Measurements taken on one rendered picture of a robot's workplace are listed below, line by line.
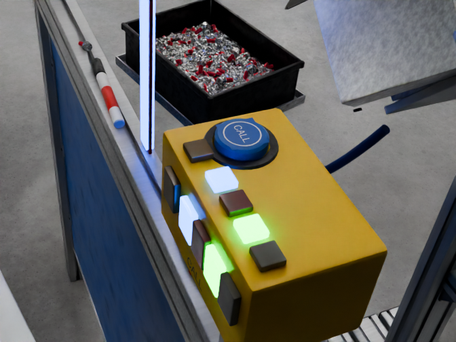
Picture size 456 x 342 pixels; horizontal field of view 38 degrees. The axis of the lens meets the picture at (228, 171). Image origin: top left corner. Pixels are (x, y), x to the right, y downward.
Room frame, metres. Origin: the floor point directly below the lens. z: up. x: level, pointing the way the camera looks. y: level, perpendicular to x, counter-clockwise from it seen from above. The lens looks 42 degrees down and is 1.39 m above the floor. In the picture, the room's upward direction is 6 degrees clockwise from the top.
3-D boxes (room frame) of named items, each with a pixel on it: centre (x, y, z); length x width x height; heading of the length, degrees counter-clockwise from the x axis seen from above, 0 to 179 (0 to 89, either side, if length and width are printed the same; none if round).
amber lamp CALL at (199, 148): (0.36, 0.02, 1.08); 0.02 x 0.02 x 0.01; 28
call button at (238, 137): (0.38, -0.01, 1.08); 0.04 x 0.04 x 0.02
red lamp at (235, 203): (0.31, -0.01, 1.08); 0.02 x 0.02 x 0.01; 28
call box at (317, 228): (0.34, -0.03, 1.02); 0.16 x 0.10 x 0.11; 28
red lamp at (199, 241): (0.30, 0.01, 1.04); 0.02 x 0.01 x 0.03; 28
